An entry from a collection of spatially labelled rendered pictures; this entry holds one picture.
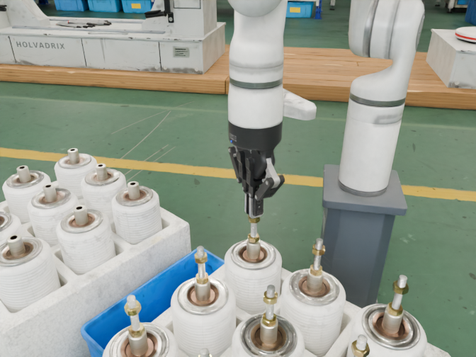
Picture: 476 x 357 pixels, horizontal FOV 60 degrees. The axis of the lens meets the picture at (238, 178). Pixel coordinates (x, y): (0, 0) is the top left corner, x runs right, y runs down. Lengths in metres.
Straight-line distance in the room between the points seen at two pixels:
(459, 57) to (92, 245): 1.93
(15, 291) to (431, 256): 0.95
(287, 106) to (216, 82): 1.69
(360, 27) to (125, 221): 0.55
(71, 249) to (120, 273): 0.10
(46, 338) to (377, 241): 0.61
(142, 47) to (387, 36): 1.86
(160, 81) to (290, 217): 1.34
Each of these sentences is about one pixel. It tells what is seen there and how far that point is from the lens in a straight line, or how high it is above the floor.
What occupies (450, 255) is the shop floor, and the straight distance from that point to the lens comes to 1.22.
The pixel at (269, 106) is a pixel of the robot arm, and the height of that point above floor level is 0.52.
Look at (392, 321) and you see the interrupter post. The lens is 0.61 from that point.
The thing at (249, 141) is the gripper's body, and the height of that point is 0.47.
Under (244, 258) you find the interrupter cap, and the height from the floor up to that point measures 0.25.
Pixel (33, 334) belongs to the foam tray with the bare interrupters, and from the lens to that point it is 0.80.
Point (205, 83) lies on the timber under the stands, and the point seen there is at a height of 0.06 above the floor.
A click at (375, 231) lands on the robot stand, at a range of 0.82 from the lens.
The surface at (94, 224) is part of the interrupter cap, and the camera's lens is 0.81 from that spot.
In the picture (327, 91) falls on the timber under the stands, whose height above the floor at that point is 0.05.
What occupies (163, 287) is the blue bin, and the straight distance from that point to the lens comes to 0.90.
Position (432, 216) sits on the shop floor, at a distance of 1.36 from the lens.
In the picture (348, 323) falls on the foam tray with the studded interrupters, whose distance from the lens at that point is 0.74.
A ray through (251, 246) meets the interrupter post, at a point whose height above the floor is 0.28.
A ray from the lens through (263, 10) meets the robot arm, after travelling 0.50.
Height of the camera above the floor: 0.70
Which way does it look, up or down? 30 degrees down
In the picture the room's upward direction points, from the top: straight up
